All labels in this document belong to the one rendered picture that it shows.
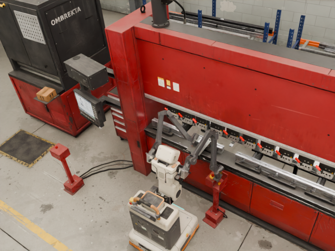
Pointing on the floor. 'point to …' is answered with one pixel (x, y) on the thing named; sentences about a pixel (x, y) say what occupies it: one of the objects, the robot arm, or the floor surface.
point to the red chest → (117, 115)
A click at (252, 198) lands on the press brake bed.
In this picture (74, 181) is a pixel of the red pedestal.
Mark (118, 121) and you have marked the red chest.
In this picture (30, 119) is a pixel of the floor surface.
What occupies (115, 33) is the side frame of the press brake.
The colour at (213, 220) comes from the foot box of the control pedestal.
